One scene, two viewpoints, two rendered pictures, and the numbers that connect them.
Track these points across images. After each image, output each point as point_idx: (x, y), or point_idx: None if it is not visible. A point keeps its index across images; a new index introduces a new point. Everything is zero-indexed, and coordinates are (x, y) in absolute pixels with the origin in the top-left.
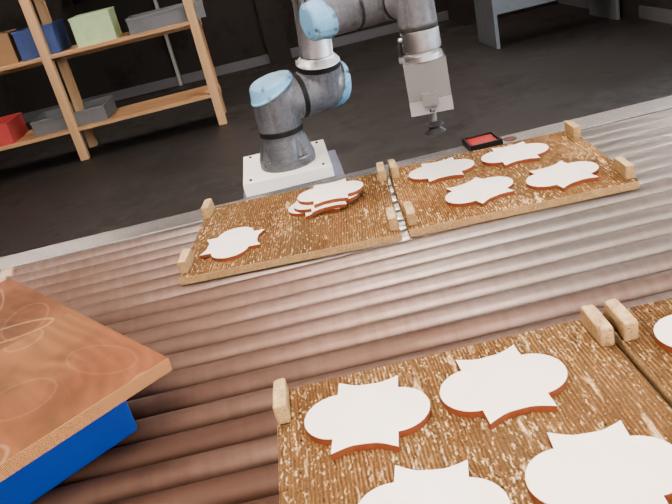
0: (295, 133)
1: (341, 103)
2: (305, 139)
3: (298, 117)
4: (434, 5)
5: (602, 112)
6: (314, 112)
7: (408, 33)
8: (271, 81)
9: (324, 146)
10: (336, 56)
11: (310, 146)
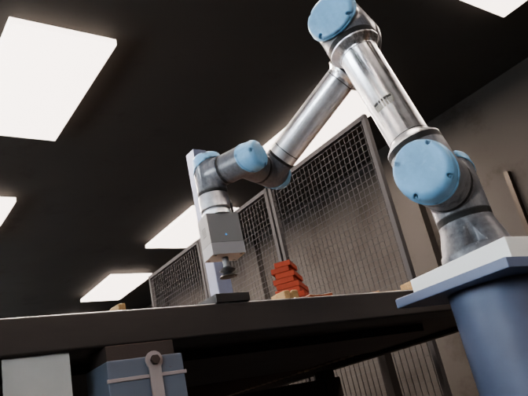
0: (438, 231)
1: (418, 201)
2: (443, 240)
3: (434, 212)
4: (196, 185)
5: (75, 313)
6: (431, 208)
7: (225, 194)
8: None
9: (474, 251)
10: (392, 146)
11: (445, 249)
